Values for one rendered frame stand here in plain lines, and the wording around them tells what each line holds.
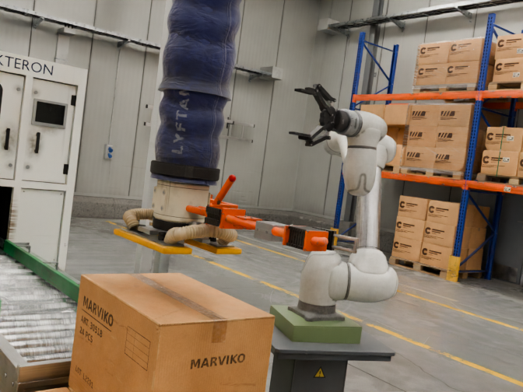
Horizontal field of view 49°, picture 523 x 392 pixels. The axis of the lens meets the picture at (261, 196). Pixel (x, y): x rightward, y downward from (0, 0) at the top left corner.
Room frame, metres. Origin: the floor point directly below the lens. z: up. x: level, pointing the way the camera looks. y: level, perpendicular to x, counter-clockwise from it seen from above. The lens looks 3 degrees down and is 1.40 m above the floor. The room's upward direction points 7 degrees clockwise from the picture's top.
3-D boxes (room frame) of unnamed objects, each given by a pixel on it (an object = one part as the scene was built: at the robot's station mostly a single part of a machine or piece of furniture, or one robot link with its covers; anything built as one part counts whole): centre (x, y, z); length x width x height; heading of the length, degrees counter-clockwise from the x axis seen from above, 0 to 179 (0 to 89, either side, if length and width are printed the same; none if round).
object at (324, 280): (2.35, -0.29, 0.98); 0.18 x 0.16 x 0.22; 93
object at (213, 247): (1.94, 0.19, 1.13); 0.34 x 0.10 x 0.05; 40
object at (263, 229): (1.52, -0.04, 1.23); 0.07 x 0.07 x 0.04; 40
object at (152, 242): (1.82, 0.33, 1.13); 0.34 x 0.10 x 0.05; 40
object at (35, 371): (2.16, 0.49, 0.58); 0.70 x 0.03 x 0.06; 129
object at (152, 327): (1.87, 0.25, 0.74); 0.60 x 0.40 x 0.40; 38
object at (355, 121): (1.97, -0.25, 1.58); 0.09 x 0.06 x 0.09; 40
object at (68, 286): (3.51, 1.25, 0.60); 1.60 x 0.10 x 0.09; 39
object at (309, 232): (1.41, -0.12, 1.24); 0.08 x 0.07 x 0.05; 40
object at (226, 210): (1.69, 0.10, 1.24); 0.10 x 0.08 x 0.06; 130
